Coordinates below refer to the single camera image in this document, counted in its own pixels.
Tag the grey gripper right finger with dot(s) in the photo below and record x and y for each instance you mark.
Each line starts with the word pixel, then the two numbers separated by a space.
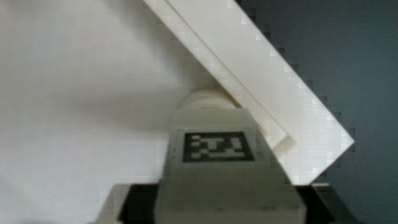
pixel 327 210

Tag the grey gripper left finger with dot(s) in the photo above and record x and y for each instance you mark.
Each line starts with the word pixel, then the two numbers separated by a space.
pixel 128 206

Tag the white table leg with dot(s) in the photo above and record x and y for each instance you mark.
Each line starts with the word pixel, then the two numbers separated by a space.
pixel 224 186

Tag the white square table top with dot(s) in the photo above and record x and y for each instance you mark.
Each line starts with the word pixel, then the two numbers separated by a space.
pixel 96 73

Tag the white right fence bar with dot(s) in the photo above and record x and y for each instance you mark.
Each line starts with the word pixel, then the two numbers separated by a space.
pixel 318 139

